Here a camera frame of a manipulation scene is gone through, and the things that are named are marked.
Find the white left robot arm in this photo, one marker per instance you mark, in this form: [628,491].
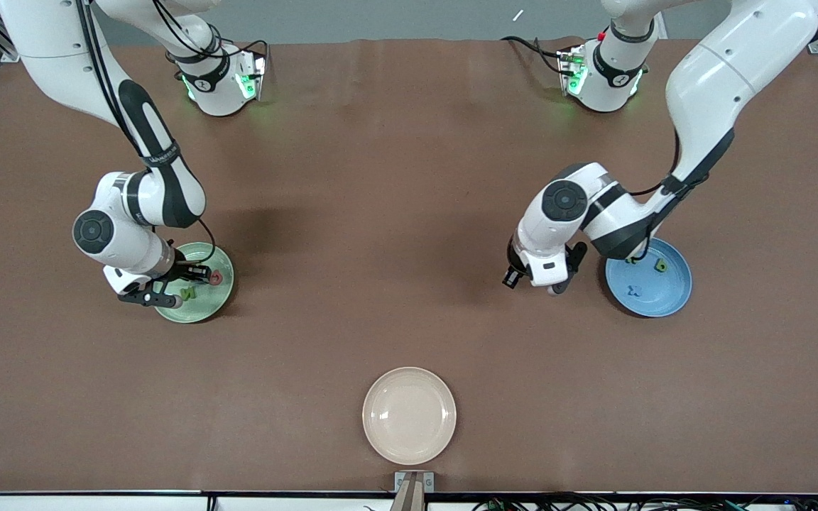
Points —
[721,78]

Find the green foam letter N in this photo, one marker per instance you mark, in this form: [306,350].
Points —
[189,293]

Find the white table edge rail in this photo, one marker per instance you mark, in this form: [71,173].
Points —
[61,504]

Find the light green plate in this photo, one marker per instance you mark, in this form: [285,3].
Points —
[210,305]

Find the blue foam letter x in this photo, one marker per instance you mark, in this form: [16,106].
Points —
[634,289]

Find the beige plate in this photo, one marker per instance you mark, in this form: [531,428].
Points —
[409,415]

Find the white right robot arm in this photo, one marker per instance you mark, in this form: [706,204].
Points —
[132,248]

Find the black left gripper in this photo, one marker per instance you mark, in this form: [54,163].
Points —
[513,275]

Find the brown table cover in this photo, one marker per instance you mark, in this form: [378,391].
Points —
[409,177]

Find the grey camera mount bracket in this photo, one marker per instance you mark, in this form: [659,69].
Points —
[402,482]

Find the blue plate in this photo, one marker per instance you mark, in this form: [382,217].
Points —
[661,294]

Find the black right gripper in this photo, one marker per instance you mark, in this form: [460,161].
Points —
[183,270]

